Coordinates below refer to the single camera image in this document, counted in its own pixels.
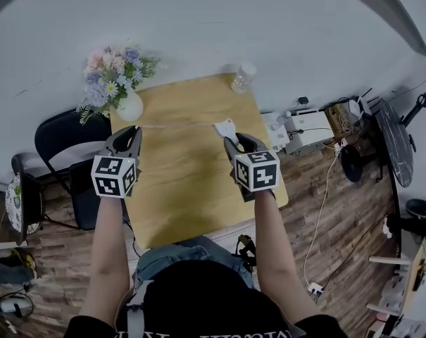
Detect pastel flower bouquet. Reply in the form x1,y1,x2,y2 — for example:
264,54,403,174
75,45,163,126

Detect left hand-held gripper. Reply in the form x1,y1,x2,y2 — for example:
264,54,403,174
90,125,144,199

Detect white tape measure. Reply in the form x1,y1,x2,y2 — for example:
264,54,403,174
137,118,237,141

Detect person's right forearm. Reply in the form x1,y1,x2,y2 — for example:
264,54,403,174
253,189,323,327

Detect person's denim shorts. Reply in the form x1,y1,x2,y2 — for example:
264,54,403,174
132,235,256,292

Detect person's black shirt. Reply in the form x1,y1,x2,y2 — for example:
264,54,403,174
65,258,349,338

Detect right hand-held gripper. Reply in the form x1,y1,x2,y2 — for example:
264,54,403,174
223,132,282,204

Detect white wooden shelf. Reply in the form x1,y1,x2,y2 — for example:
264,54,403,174
365,237,426,338

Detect black marble round table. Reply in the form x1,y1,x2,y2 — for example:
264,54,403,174
373,98,416,189

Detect clear plastic bottle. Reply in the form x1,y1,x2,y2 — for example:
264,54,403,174
230,61,258,95

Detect grey chest strap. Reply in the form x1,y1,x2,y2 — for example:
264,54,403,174
125,279,154,338

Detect white printer box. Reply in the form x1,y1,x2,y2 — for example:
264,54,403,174
285,110,336,154

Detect floral round cushion stool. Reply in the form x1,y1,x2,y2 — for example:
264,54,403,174
4,152,46,246

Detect black device with cables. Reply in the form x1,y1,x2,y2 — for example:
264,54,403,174
232,234,258,273

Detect white small device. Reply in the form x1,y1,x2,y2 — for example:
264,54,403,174
0,293,35,315

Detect white router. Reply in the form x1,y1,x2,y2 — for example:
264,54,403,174
348,96,373,118

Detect person's left forearm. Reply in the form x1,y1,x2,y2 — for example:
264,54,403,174
77,194,130,327

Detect brown cardboard box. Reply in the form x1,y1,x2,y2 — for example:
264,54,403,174
324,103,352,134

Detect white power cable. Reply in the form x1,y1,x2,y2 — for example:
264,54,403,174
302,144,344,288

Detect black folding chair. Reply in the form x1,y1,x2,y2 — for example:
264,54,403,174
34,108,130,231

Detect white cardboard box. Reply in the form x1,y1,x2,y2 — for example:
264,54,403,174
261,110,292,154

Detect white round vase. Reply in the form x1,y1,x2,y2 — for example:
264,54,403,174
115,92,144,123

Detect black round stool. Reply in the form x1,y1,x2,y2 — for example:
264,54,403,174
340,145,364,184

